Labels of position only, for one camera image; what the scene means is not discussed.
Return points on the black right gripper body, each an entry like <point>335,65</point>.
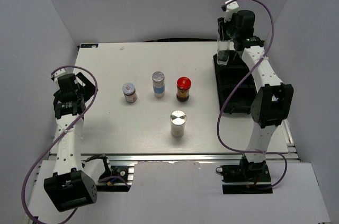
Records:
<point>228,29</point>

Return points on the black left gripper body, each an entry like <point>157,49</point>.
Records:
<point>87,90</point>

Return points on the dark liquid glass cruet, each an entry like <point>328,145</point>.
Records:
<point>223,50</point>

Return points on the small jar white lid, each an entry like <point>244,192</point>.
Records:
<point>129,92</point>

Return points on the red lid sauce jar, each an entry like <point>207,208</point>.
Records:
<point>183,89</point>

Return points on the blue label shaker bottle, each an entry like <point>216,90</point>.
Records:
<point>158,79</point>

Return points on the silver lid white shaker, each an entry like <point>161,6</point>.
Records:
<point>178,121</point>

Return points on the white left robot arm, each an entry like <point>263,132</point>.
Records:
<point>70,187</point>

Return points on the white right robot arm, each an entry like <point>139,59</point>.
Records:
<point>273,99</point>

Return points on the black condiment organizer tray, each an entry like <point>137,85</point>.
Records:
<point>227,77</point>

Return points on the blue logo sticker left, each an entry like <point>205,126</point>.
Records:
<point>89,45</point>

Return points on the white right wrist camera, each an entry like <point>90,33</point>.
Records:
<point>229,8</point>

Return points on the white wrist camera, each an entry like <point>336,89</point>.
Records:
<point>62,72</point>
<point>229,8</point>

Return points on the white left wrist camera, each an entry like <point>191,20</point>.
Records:
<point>62,72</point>

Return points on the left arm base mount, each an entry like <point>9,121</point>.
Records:
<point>108,177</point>

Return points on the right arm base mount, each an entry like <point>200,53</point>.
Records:
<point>245,178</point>

